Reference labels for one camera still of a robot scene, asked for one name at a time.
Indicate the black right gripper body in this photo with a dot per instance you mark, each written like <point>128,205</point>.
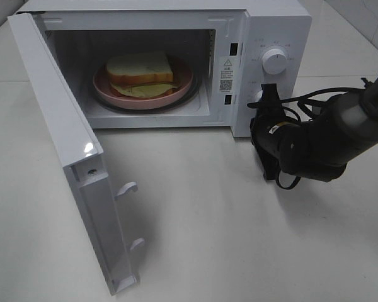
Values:
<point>269,117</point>

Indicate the white timer knob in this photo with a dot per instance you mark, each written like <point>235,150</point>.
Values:
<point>257,96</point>

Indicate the sandwich with lettuce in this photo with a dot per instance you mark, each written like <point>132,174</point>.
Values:
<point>141,75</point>

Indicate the pink round plate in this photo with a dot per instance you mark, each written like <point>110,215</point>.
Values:
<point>169,93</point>

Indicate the white microwave door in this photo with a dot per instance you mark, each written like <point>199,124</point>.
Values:
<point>80,154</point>

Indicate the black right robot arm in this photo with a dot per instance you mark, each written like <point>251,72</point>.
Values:
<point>313,136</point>

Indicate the upper white power knob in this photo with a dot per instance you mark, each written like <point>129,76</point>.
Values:
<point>274,60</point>

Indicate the white warning label sticker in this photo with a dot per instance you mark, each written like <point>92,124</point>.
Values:
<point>228,68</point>

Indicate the white microwave oven body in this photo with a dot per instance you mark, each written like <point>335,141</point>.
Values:
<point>82,35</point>

